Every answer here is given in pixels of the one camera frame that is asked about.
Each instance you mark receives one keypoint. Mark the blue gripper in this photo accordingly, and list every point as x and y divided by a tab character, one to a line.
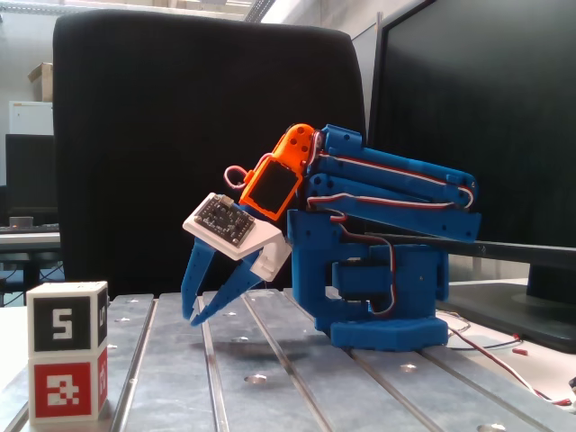
247	280

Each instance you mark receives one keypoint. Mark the black marker cube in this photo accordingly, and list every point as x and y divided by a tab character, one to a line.
45	342

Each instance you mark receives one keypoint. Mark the blue and orange robot arm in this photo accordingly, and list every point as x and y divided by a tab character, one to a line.
382	333

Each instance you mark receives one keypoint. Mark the red marker cube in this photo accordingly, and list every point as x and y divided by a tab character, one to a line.
58	411

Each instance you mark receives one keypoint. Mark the black office chair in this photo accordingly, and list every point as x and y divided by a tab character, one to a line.
157	135

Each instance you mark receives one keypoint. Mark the black keyboard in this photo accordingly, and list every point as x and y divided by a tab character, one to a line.
31	228

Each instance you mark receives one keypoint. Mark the grey background desk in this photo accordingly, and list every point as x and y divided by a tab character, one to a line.
27	240

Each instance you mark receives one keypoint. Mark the small grey device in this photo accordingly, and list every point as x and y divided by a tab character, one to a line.
21	221

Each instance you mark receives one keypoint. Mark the small black background monitor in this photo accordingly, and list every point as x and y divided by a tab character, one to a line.
31	175

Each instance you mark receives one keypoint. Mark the white cabinet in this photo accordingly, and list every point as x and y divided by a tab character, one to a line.
29	117

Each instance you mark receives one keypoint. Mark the brown cardboard box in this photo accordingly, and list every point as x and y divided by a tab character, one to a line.
42	81

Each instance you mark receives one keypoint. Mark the black Dell monitor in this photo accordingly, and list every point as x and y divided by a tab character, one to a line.
472	112

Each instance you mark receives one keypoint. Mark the slotted aluminium base plate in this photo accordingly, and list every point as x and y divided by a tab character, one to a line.
180	382

